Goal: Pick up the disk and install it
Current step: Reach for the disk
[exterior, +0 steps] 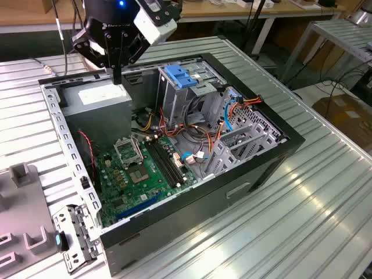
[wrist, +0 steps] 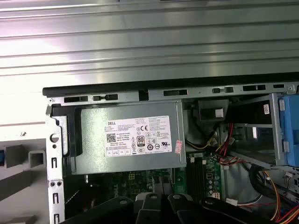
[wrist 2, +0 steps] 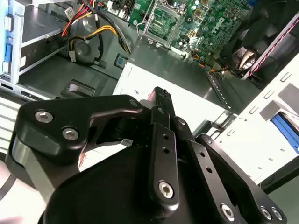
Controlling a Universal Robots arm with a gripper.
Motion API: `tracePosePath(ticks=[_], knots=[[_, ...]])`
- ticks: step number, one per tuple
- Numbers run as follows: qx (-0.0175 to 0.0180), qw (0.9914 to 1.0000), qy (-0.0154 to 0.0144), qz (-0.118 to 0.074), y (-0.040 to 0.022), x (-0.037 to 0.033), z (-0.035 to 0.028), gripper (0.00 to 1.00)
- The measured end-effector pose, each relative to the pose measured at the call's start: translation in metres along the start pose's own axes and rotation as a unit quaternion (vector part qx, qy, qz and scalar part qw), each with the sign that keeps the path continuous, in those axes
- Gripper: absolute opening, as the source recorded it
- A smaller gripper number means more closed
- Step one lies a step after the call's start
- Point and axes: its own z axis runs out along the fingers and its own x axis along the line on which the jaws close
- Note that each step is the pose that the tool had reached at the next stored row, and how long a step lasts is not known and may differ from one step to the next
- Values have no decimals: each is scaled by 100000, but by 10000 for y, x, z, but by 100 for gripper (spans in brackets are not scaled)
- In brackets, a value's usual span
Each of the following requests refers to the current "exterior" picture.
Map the metal slot cover bracket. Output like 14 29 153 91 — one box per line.
51 204 102 274

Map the grey power supply unit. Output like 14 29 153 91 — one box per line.
59 78 133 152

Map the metal optical drive cage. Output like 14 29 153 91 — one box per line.
155 59 227 128

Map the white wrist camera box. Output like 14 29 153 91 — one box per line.
133 0 178 47

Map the CPU socket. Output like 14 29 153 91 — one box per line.
127 164 152 186

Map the black open PC case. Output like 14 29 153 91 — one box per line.
37 52 306 277

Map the yellow orange wire bundle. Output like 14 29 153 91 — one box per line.
141 108 156 131

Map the metal disk bay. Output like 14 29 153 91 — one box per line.
202 120 288 178

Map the blue expansion slot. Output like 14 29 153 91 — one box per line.
116 193 159 221

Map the black RAM slot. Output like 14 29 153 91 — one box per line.
145 139 178 188
152 138 187 184

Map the orange red power wire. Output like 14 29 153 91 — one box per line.
216 95 264 149

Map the red black fan wire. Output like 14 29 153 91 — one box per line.
76 130 97 178

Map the grey parts rack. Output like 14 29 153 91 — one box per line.
0 162 63 274

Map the white connector blue wire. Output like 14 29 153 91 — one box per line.
180 151 210 166

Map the wooden desk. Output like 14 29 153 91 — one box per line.
0 0 346 56

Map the blue drive cage latch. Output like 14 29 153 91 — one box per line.
164 65 199 90

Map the black latch with blue tab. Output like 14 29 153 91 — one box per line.
54 231 70 252

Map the black cable loop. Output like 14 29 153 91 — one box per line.
185 95 217 139

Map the green motherboard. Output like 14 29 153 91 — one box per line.
94 135 198 229

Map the metal socket cover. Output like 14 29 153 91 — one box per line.
113 136 145 170

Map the metal slat side table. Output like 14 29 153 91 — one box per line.
280 19 372 85

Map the cable with silver plug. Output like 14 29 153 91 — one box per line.
43 0 69 76

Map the blue data wire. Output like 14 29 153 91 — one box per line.
224 97 242 133

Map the large brown cardboard box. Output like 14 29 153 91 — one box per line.
312 94 372 146

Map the orange black wire bundle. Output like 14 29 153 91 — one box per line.
130 107 221 155

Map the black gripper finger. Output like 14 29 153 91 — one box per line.
116 30 152 85
71 27 119 85

